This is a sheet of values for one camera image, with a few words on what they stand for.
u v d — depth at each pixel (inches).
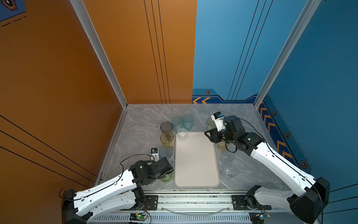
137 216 27.9
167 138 36.0
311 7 27.4
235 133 21.7
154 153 26.7
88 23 29.6
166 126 35.4
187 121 38.1
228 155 34.5
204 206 28.7
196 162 33.7
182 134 39.1
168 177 32.3
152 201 29.0
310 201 14.4
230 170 33.3
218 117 25.8
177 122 39.0
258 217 27.7
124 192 19.0
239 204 28.5
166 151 33.2
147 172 21.3
